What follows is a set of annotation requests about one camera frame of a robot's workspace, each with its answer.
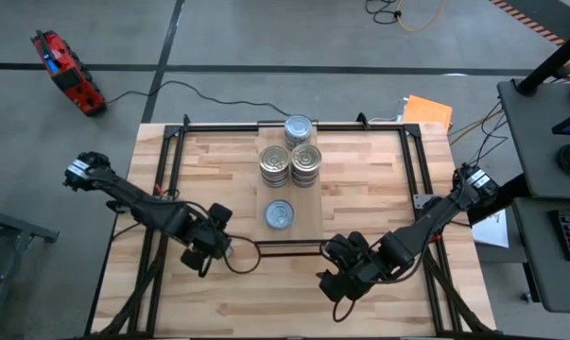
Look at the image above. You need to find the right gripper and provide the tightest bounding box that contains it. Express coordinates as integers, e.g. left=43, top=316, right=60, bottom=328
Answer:
left=317, top=229, right=388, bottom=304

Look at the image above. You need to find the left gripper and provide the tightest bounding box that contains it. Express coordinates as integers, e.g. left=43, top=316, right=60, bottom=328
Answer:
left=179, top=202, right=234, bottom=279

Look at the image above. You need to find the white paper sheet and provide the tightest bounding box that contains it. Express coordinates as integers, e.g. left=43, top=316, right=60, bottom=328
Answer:
left=471, top=207, right=510, bottom=249

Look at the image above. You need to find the orange folder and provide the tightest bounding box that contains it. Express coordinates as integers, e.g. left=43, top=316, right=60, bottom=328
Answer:
left=402, top=94, right=454, bottom=134

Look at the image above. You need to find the grey metal stand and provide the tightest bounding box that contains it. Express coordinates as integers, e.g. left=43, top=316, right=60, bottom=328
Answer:
left=0, top=202, right=60, bottom=339

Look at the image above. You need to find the black pole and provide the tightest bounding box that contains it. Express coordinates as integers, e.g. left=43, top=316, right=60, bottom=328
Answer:
left=514, top=23, right=570, bottom=97

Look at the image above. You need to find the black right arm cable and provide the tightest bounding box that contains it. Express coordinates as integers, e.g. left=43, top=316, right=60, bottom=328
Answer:
left=331, top=297, right=357, bottom=324

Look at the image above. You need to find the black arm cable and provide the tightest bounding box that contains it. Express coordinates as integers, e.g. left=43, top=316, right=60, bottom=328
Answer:
left=331, top=297, right=357, bottom=324
left=222, top=234, right=263, bottom=277

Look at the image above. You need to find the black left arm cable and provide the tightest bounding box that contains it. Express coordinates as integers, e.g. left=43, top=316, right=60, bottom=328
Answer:
left=222, top=234, right=263, bottom=277

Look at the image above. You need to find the wooden shelf black frame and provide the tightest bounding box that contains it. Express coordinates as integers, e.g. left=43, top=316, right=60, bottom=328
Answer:
left=253, top=120, right=327, bottom=260

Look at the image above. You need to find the black table frame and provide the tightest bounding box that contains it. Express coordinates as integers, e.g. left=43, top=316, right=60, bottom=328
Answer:
left=83, top=112, right=498, bottom=339

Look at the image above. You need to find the black floor cable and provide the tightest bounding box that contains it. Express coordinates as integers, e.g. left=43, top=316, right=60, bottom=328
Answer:
left=105, top=78, right=293, bottom=118

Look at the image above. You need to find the black cable coil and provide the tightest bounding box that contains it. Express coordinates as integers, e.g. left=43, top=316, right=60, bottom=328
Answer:
left=364, top=0, right=404, bottom=26

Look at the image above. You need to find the yellow floor cable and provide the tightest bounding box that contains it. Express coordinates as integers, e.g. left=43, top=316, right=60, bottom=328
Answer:
left=396, top=0, right=445, bottom=34

